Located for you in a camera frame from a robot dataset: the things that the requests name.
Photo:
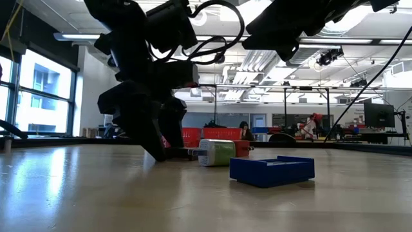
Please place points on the brown cardboard boxes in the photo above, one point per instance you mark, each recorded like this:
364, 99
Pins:
89, 132

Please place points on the small grey cylinder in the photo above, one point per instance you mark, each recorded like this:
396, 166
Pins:
7, 145

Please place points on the black aluminium table frame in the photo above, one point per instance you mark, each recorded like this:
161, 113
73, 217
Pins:
64, 141

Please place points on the silver ventilation duct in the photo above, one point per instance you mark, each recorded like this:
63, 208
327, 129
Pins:
302, 56

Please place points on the green and white wall charger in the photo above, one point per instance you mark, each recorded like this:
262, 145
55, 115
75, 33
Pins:
222, 153

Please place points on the large window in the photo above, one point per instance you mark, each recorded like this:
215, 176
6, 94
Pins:
45, 80

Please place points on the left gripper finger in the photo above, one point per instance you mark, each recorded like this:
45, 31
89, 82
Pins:
145, 129
174, 125

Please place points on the dark red wall charger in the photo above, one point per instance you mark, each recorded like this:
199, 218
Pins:
241, 149

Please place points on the black metal gantry frame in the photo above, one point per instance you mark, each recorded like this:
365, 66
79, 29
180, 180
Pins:
285, 109

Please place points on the black rectangular box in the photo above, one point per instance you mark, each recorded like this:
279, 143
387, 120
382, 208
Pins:
180, 154

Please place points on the person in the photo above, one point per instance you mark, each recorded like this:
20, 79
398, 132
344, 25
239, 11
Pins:
246, 129

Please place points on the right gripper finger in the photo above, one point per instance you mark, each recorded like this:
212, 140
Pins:
277, 42
280, 19

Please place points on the black ceiling camera rig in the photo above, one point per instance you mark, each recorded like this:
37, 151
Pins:
330, 56

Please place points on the long ceiling light strip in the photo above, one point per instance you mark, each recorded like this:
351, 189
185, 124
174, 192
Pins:
338, 41

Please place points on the black computer monitor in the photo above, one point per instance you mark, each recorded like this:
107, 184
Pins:
380, 114

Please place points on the blue rectangular box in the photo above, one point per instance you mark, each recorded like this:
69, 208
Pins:
270, 174

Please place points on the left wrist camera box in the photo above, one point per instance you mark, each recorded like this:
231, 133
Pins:
170, 25

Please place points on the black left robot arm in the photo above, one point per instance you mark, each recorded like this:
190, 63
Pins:
119, 19

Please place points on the red and white machine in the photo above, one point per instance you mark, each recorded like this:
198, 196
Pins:
313, 120

